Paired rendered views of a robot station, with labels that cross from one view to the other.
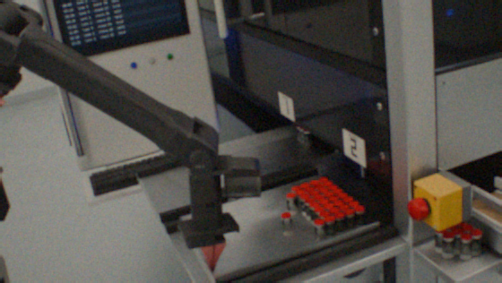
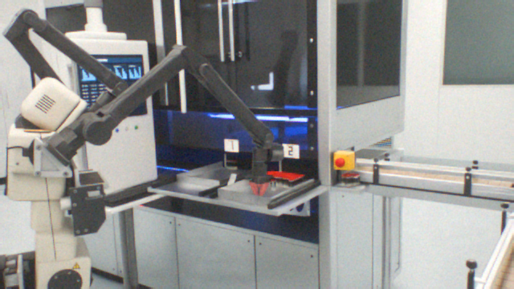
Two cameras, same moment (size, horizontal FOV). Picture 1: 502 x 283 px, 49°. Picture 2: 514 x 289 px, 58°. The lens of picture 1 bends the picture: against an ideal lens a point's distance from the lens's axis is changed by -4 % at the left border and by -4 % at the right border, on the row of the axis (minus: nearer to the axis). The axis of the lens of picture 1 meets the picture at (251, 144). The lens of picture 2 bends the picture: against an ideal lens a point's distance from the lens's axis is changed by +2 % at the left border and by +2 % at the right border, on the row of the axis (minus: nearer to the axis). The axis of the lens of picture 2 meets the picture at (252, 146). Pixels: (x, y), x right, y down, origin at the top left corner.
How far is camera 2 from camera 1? 1.23 m
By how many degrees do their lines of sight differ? 37
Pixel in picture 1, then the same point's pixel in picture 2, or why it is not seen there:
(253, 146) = (205, 172)
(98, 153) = not seen: hidden behind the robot
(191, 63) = (146, 132)
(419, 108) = (332, 123)
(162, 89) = (131, 147)
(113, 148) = not seen: hidden behind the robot
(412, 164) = (331, 147)
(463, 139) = (342, 139)
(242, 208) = (239, 186)
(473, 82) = (344, 116)
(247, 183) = (279, 152)
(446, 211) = (351, 161)
